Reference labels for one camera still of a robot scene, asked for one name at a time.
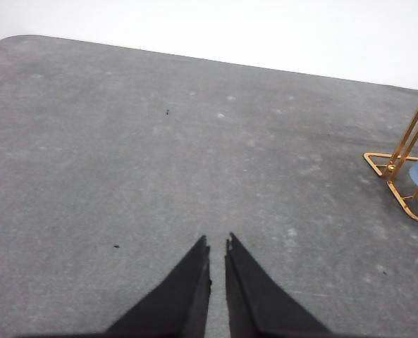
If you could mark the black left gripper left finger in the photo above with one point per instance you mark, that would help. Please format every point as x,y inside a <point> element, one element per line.
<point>176,307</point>

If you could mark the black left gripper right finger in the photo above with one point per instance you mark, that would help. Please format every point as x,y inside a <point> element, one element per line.
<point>259,305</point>

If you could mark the gold wire cup rack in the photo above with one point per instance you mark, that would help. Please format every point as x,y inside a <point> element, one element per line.
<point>389,165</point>

